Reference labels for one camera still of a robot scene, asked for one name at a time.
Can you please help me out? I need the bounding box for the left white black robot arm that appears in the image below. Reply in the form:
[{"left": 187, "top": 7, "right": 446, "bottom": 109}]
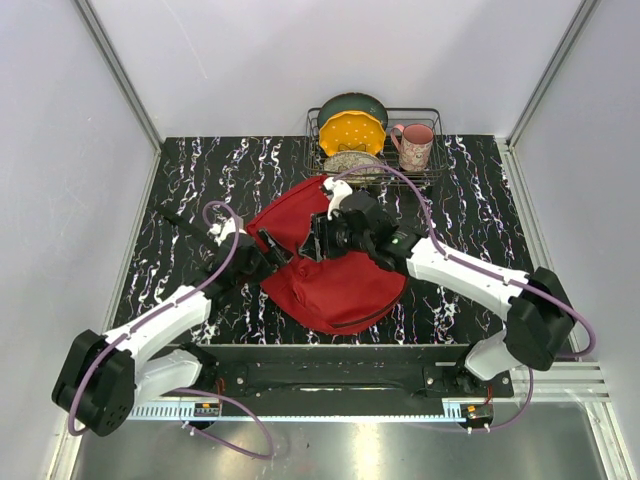
[{"left": 51, "top": 229, "right": 293, "bottom": 436}]

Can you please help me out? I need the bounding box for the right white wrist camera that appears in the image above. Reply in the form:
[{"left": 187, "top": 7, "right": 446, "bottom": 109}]
[{"left": 321, "top": 177, "right": 353, "bottom": 221}]

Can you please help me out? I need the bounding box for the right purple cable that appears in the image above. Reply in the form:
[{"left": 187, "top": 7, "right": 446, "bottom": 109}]
[{"left": 329, "top": 164, "right": 597, "bottom": 434}]

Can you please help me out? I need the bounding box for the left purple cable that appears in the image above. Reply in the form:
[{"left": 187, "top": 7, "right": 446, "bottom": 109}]
[{"left": 66, "top": 200, "right": 275, "bottom": 461}]

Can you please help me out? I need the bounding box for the yellow dotted plate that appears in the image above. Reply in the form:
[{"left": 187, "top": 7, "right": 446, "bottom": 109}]
[{"left": 318, "top": 110, "right": 386, "bottom": 156}]

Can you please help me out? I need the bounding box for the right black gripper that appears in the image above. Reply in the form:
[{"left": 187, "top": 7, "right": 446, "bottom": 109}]
[{"left": 299, "top": 209, "right": 372, "bottom": 263}]

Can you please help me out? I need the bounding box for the aluminium frame rail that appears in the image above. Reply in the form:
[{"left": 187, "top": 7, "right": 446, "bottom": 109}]
[{"left": 71, "top": 0, "right": 164, "bottom": 152}]

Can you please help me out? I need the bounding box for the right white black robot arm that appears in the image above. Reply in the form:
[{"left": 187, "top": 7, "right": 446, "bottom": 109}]
[{"left": 299, "top": 183, "right": 576, "bottom": 397}]

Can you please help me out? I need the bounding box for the purple cable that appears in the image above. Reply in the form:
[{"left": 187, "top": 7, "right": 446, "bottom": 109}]
[
  {"left": 66, "top": 200, "right": 275, "bottom": 461},
  {"left": 329, "top": 164, "right": 597, "bottom": 434}
]

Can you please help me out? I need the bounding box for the dark green plate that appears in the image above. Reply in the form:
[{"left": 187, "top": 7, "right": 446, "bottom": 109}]
[{"left": 317, "top": 92, "right": 388, "bottom": 129}]

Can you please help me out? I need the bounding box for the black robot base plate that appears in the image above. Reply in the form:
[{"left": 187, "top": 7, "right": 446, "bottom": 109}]
[{"left": 168, "top": 345, "right": 514, "bottom": 399}]

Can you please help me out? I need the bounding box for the grey patterned small plate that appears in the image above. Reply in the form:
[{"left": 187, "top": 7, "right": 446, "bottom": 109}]
[{"left": 323, "top": 151, "right": 384, "bottom": 175}]

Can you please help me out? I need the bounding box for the black wire dish rack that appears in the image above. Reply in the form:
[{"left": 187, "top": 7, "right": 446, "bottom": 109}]
[{"left": 304, "top": 106, "right": 446, "bottom": 184}]

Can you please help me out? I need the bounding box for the red student backpack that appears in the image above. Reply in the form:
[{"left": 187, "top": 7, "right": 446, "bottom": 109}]
[{"left": 159, "top": 174, "right": 409, "bottom": 337}]

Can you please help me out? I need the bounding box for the pink patterned mug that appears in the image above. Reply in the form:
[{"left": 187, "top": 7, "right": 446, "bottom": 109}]
[{"left": 390, "top": 123, "right": 435, "bottom": 172}]

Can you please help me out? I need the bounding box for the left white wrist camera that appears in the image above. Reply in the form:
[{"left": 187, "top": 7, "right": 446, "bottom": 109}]
[{"left": 208, "top": 218, "right": 246, "bottom": 246}]

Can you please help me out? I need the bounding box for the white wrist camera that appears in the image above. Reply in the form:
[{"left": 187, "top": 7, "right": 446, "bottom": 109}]
[
  {"left": 208, "top": 218, "right": 246, "bottom": 246},
  {"left": 321, "top": 177, "right": 353, "bottom": 221}
]

